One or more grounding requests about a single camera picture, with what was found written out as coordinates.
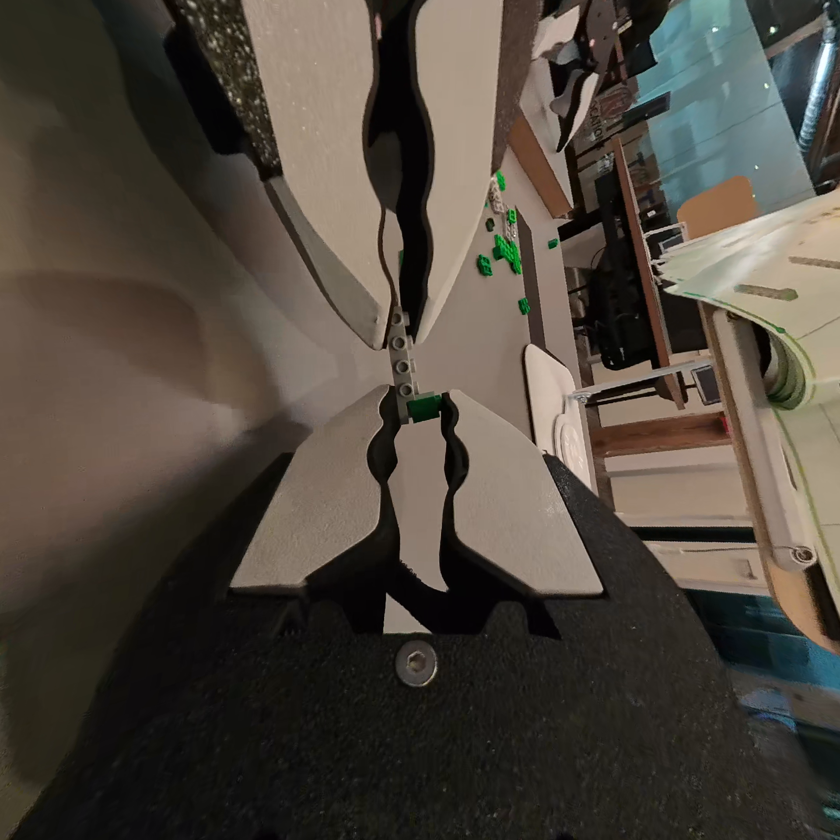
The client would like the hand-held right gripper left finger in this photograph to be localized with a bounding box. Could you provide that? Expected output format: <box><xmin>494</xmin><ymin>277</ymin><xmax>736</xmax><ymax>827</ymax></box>
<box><xmin>228</xmin><ymin>384</ymin><xmax>403</xmax><ymax>601</ymax></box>

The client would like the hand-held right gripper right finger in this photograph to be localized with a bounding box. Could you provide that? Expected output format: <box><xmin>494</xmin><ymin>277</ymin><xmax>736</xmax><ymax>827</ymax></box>
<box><xmin>438</xmin><ymin>390</ymin><xmax>605</xmax><ymax>601</ymax></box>

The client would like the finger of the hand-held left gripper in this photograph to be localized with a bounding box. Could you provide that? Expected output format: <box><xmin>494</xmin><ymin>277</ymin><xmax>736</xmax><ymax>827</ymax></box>
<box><xmin>240</xmin><ymin>0</ymin><xmax>401</xmax><ymax>351</ymax></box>
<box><xmin>407</xmin><ymin>0</ymin><xmax>521</xmax><ymax>345</ymax></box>

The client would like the light grey long plate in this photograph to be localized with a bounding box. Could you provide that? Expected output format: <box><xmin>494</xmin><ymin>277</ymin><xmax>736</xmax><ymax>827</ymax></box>
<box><xmin>387</xmin><ymin>305</ymin><xmax>421</xmax><ymax>421</ymax></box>

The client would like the grey desk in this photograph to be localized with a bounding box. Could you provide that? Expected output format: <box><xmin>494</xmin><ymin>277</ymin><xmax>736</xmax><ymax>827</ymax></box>
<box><xmin>0</xmin><ymin>0</ymin><xmax>614</xmax><ymax>840</ymax></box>

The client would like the wood edged white table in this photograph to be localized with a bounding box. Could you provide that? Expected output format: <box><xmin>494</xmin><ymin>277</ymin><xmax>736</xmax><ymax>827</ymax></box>
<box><xmin>508</xmin><ymin>39</ymin><xmax>592</xmax><ymax>221</ymax></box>

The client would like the pile of loose toy bricks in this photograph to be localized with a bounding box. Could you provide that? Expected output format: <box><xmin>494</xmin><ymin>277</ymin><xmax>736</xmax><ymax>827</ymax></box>
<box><xmin>476</xmin><ymin>169</ymin><xmax>562</xmax><ymax>317</ymax></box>

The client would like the black computer equipment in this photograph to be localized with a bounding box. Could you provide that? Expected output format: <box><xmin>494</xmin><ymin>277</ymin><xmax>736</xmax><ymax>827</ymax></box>
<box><xmin>564</xmin><ymin>190</ymin><xmax>664</xmax><ymax>371</ymax></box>

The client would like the brown edged table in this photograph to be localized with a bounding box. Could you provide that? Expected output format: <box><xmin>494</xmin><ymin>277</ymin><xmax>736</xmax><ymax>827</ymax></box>
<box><xmin>610</xmin><ymin>134</ymin><xmax>690</xmax><ymax>411</ymax></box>

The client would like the tan rounded chair back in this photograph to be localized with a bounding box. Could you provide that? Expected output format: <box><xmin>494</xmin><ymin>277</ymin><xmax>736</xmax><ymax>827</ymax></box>
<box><xmin>676</xmin><ymin>176</ymin><xmax>759</xmax><ymax>240</ymax></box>

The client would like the instruction booklet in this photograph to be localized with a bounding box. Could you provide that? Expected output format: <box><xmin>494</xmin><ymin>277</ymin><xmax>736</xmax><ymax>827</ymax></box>
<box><xmin>659</xmin><ymin>197</ymin><xmax>840</xmax><ymax>631</ymax></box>

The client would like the silver flexible duct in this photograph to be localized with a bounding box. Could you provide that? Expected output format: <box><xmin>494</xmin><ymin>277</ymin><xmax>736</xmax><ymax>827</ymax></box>
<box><xmin>797</xmin><ymin>13</ymin><xmax>840</xmax><ymax>178</ymax></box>

